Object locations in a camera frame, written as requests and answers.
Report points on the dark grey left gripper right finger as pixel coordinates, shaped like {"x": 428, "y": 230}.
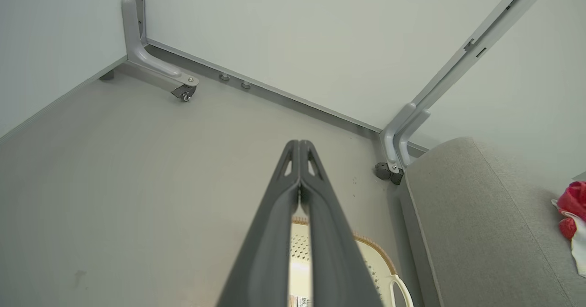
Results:
{"x": 332, "y": 247}

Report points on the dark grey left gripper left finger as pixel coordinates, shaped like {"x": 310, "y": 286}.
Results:
{"x": 270, "y": 243}

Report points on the red clothing with white patch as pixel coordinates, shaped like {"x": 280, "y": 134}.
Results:
{"x": 574, "y": 206}

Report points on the cream laundry basket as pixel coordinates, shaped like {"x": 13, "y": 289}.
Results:
{"x": 375, "y": 266}

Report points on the round grey levelling foot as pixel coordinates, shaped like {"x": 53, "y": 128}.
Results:
{"x": 246, "y": 85}
{"x": 224, "y": 77}

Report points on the wide white partition panel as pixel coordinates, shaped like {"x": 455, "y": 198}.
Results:
{"x": 320, "y": 37}

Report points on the white partition panel beside sofa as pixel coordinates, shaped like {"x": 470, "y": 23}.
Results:
{"x": 526, "y": 92}

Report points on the grey partition post with caster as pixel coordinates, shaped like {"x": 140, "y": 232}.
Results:
{"x": 412, "y": 128}
{"x": 146, "y": 55}

